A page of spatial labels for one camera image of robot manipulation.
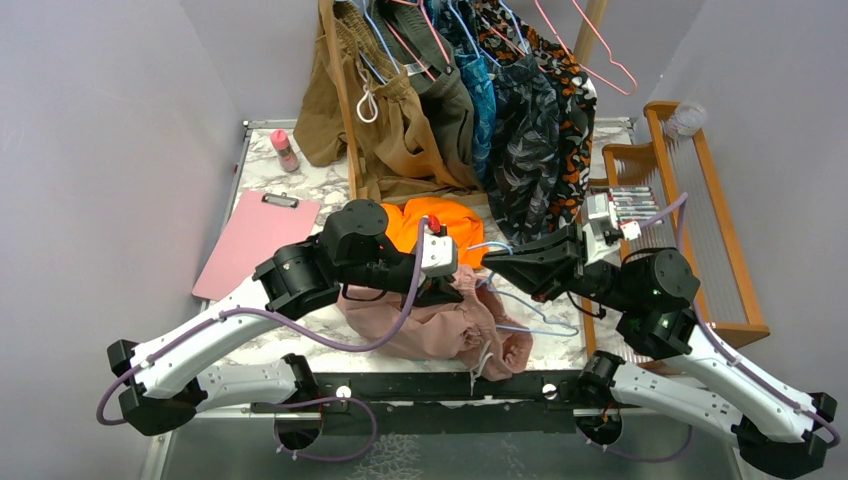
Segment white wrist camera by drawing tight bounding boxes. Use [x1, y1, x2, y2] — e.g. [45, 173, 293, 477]
[421, 215, 459, 278]
[581, 194, 642, 266]

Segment dark leaf print shorts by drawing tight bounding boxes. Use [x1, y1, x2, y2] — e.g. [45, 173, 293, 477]
[463, 0, 564, 243]

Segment wooden dish rack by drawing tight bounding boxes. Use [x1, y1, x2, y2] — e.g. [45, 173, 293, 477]
[590, 101, 770, 349]

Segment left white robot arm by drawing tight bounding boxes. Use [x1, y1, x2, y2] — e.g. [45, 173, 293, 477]
[105, 199, 461, 436]

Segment pink shorts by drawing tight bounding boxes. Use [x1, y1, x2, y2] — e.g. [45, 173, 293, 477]
[337, 265, 534, 381]

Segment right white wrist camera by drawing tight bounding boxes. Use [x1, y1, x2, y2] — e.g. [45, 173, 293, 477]
[581, 194, 642, 266]

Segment clear plastic cup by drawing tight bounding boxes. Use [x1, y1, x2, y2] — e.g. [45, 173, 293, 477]
[663, 101, 708, 141]

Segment orange camo hanging shorts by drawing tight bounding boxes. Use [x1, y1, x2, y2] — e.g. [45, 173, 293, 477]
[476, 1, 597, 233]

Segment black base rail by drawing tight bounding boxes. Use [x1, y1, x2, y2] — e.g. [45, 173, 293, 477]
[283, 370, 614, 435]

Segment pink wire hanger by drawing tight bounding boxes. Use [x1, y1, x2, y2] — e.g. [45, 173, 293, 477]
[533, 0, 639, 97]

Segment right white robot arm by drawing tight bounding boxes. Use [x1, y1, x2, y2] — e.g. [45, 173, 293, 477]
[482, 225, 840, 479]

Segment blue patterned hanging shorts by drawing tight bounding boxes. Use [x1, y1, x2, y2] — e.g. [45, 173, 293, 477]
[434, 1, 496, 183]

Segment dark green hanging shorts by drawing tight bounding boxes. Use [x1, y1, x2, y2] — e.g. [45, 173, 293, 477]
[368, 1, 478, 187]

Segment pink clipboard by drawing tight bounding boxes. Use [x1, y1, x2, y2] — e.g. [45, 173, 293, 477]
[191, 190, 321, 301]

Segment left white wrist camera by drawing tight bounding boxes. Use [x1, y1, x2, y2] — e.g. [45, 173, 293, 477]
[421, 215, 459, 278]

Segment pink bottle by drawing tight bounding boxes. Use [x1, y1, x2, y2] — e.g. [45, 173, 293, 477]
[269, 129, 300, 172]

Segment coloured marker set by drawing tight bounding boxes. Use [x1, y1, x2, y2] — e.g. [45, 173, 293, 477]
[590, 186, 662, 223]

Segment blue wire hanger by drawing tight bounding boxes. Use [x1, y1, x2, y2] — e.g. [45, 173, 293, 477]
[478, 270, 580, 338]

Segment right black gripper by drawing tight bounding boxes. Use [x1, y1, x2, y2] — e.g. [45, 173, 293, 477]
[480, 220, 636, 312]

